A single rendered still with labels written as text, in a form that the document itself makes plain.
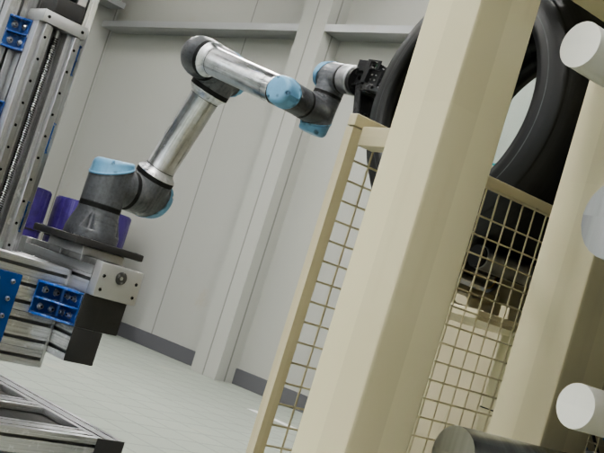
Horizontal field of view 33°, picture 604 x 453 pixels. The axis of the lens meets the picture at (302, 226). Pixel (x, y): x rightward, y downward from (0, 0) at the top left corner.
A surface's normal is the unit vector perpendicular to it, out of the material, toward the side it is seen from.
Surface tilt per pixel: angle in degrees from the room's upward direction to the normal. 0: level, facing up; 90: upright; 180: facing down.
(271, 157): 90
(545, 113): 91
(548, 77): 88
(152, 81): 90
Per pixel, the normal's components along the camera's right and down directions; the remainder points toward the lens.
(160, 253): -0.67, -0.26
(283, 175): 0.69, 0.15
